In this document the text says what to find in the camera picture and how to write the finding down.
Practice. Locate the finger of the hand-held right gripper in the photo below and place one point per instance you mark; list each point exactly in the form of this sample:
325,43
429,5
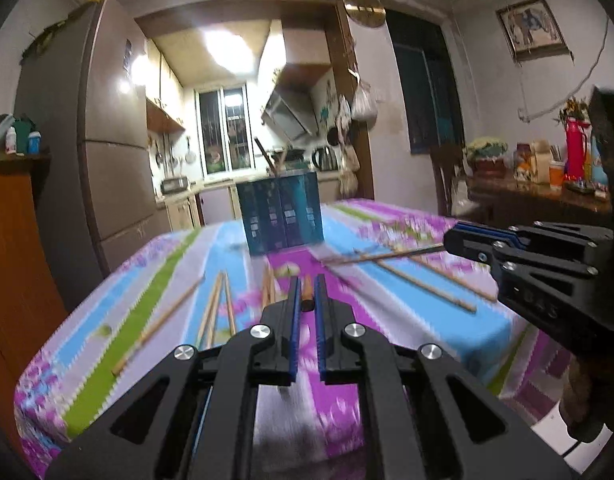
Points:
469,246
552,234

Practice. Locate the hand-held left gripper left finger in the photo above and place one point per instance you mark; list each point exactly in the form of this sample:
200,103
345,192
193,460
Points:
294,332

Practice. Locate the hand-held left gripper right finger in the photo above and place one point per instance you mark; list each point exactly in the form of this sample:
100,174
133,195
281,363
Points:
323,332

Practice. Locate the wooden chopstick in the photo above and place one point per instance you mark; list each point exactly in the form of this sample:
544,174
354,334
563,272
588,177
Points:
382,256
307,292
402,287
215,312
207,310
230,305
282,162
265,285
266,157
447,282
273,285
157,327

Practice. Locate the blue utensil box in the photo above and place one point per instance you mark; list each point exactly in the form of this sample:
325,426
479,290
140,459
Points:
282,215

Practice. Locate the person's right hand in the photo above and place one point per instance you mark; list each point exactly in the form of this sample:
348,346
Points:
579,390

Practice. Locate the dark wooden sideboard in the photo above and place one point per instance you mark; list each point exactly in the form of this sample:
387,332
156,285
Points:
527,200

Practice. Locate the orange paper cup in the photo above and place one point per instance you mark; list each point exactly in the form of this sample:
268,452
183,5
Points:
557,175

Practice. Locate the beige box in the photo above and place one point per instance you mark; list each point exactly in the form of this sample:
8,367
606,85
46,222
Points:
542,160

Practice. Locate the dark wooden chair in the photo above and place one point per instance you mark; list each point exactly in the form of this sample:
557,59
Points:
444,175

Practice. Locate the glass jar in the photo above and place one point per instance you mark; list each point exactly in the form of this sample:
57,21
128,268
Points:
523,160

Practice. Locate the red thermos flask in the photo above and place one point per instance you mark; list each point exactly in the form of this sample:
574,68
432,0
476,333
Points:
577,150

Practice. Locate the colourful floral striped tablecloth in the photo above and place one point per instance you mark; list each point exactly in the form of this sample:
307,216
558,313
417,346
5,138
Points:
412,325

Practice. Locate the dried yellow flowers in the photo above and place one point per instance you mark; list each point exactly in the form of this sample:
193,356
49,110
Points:
572,110

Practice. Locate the beige cloth bag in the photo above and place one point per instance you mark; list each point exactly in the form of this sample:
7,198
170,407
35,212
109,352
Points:
349,167

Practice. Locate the lower kitchen cabinets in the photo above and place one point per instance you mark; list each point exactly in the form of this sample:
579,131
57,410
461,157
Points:
187,210

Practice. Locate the kitchen cabinets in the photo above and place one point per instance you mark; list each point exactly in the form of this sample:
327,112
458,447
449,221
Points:
162,90
187,210

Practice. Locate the dark room window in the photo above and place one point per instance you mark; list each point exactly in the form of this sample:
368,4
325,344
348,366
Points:
427,85

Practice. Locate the steel electric kettle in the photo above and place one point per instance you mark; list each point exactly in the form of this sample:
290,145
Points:
325,158

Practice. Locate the white plastic bag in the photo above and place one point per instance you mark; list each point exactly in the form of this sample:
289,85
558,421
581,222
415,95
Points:
364,105

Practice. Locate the hanging strainer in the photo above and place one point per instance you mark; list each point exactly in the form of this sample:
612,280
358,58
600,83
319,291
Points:
189,155

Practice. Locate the framed elephant picture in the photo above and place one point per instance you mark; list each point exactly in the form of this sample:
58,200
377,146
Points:
531,26

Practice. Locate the barred kitchen window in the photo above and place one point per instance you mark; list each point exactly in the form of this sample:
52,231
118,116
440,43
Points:
222,132

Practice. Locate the steel range hood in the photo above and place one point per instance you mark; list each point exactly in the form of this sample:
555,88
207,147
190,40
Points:
292,105

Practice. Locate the brown refrigerator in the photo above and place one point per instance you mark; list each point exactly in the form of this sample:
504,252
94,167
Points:
112,160

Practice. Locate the upper kitchen cabinets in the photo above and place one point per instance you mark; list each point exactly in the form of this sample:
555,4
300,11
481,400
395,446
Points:
162,90

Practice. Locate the orange wooden cabinet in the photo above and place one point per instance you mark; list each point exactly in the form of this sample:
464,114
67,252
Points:
12,270

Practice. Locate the ceiling light panel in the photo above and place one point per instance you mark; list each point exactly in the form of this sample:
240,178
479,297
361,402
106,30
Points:
229,50

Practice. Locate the fridge magnet sticker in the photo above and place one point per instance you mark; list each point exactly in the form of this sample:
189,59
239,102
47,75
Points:
128,56

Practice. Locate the green container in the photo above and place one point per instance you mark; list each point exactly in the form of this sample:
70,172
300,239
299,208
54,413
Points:
22,132

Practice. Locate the white bottle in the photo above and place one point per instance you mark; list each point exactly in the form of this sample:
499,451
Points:
11,141

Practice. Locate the dark green cloth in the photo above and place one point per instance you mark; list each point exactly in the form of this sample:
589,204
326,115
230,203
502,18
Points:
47,37

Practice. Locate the round gold wall clock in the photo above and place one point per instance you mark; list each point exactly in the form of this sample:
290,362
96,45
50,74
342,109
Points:
365,8

